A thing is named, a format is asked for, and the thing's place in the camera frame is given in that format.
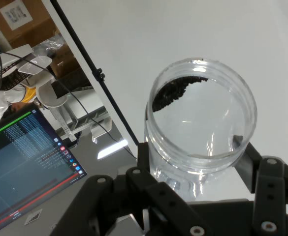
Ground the printed paper sticker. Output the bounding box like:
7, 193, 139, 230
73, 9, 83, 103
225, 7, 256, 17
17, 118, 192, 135
23, 208, 43, 226

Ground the perforated metal bracket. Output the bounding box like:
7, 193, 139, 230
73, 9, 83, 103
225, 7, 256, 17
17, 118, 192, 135
51, 107, 77, 142

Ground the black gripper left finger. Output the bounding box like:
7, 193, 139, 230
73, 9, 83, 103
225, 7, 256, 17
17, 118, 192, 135
50, 142, 213, 236

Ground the white plastic stand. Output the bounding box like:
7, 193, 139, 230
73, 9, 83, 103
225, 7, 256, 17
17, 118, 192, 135
18, 56, 69, 109

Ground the black keyboard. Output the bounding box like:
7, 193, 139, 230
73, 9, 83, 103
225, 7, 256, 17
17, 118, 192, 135
0, 70, 30, 92

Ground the cardboard box with paper label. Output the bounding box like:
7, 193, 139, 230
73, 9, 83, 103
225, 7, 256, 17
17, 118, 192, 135
0, 0, 61, 50

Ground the black tripod pole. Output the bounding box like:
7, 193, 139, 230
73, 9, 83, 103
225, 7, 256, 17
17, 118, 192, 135
49, 0, 140, 148

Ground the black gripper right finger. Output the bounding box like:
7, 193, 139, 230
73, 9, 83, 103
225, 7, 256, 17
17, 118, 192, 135
234, 142, 288, 236

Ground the clear plastic jar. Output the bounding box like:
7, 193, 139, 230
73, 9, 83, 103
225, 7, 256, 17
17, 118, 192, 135
143, 58, 258, 200

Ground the computer monitor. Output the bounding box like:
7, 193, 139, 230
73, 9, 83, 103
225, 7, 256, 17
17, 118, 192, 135
0, 108, 88, 236

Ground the small cardboard box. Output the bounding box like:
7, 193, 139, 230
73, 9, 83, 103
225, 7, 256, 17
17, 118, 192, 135
51, 45, 86, 78

